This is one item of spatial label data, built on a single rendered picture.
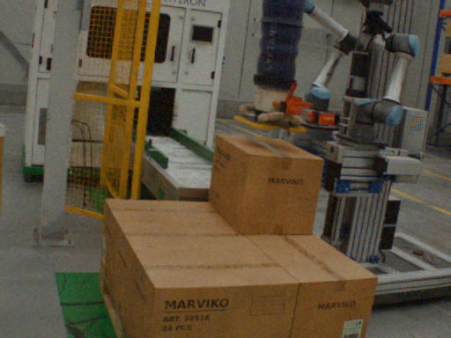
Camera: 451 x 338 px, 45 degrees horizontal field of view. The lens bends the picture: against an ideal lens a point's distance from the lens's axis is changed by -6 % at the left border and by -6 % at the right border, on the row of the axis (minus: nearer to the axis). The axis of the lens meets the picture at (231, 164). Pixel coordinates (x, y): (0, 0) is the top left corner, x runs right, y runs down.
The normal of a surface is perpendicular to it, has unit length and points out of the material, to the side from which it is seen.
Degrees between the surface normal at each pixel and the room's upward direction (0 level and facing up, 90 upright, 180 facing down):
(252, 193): 90
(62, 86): 90
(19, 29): 90
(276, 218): 90
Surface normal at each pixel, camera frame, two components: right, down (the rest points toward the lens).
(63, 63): 0.36, 0.22
